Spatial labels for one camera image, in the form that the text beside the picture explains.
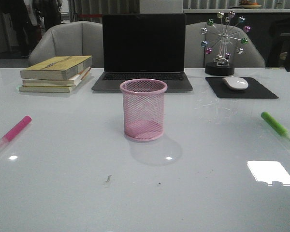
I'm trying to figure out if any green highlighter pen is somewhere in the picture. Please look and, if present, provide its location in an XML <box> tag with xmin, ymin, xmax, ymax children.
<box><xmin>261</xmin><ymin>112</ymin><xmax>290</xmax><ymax>152</ymax></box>

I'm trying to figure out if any pink highlighter pen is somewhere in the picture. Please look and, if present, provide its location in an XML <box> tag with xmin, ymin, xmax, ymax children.
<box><xmin>0</xmin><ymin>116</ymin><xmax>32</xmax><ymax>153</ymax></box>

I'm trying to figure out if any pink mesh pen holder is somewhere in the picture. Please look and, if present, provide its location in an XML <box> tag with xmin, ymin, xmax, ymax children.
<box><xmin>120</xmin><ymin>78</ymin><xmax>168</xmax><ymax>142</ymax></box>

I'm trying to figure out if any grey laptop computer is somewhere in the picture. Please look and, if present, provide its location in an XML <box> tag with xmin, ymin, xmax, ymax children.
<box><xmin>91</xmin><ymin>13</ymin><xmax>193</xmax><ymax>92</ymax></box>

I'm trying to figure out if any middle book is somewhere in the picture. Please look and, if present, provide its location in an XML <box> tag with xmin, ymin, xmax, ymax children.
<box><xmin>22</xmin><ymin>67</ymin><xmax>91</xmax><ymax>87</ymax></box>

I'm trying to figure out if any grey armchair right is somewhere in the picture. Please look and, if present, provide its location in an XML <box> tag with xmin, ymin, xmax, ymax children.
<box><xmin>184</xmin><ymin>22</ymin><xmax>265</xmax><ymax>68</ymax></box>

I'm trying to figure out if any grey armchair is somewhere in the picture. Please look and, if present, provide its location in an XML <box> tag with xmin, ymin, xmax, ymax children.
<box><xmin>29</xmin><ymin>21</ymin><xmax>104</xmax><ymax>68</ymax></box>
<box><xmin>184</xmin><ymin>22</ymin><xmax>265</xmax><ymax>68</ymax></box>

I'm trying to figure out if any white computer mouse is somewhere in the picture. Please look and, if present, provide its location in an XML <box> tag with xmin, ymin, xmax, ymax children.
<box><xmin>222</xmin><ymin>76</ymin><xmax>249</xmax><ymax>90</ymax></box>

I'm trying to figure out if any grey armchair left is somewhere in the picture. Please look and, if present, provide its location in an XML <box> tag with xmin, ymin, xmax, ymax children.
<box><xmin>29</xmin><ymin>21</ymin><xmax>104</xmax><ymax>68</ymax></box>

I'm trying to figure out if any top yellow book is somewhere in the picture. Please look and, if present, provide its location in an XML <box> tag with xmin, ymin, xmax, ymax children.
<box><xmin>20</xmin><ymin>56</ymin><xmax>92</xmax><ymax>80</ymax></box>

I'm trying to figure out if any ferris wheel desk ornament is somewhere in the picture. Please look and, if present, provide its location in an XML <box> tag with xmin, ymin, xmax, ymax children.
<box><xmin>201</xmin><ymin>11</ymin><xmax>248</xmax><ymax>76</ymax></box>

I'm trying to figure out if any black mouse pad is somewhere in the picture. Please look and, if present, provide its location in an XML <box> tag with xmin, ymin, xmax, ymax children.
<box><xmin>205</xmin><ymin>77</ymin><xmax>278</xmax><ymax>99</ymax></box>

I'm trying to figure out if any bottom book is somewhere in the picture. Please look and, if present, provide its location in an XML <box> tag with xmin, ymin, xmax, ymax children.
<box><xmin>17</xmin><ymin>79</ymin><xmax>85</xmax><ymax>93</ymax></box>

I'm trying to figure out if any fruit plate on counter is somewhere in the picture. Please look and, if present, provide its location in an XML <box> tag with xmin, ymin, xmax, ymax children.
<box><xmin>239</xmin><ymin>0</ymin><xmax>262</xmax><ymax>9</ymax></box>

